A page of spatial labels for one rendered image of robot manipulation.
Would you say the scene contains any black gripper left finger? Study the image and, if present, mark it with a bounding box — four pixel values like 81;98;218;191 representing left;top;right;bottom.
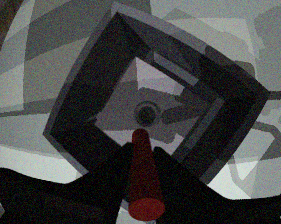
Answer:
0;141;135;224

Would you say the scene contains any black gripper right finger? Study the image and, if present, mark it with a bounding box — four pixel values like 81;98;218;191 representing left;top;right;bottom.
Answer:
153;147;281;224

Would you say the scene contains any grey square plate with hole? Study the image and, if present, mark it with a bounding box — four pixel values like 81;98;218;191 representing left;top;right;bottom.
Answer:
95;57;208;155

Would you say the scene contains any dark red peg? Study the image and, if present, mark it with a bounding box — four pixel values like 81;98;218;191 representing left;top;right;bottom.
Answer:
128;129;165;221

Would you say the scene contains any dark grey open box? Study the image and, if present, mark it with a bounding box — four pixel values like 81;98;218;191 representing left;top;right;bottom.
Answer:
43;2;270;185

